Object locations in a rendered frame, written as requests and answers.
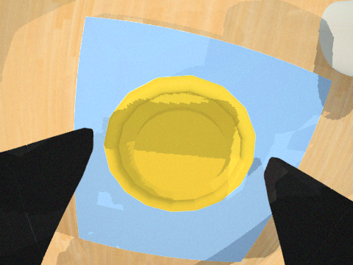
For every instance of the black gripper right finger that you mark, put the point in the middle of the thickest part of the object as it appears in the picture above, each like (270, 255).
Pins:
(314, 223)

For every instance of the light blue mat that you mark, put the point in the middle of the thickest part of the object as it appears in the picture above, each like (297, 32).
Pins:
(283, 101)

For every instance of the white cylinder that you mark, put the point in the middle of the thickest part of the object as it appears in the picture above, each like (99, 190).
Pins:
(336, 36)

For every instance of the yellow plate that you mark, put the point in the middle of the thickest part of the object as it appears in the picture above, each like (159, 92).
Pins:
(180, 143)

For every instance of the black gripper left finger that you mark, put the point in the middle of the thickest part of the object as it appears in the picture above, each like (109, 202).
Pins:
(37, 182)

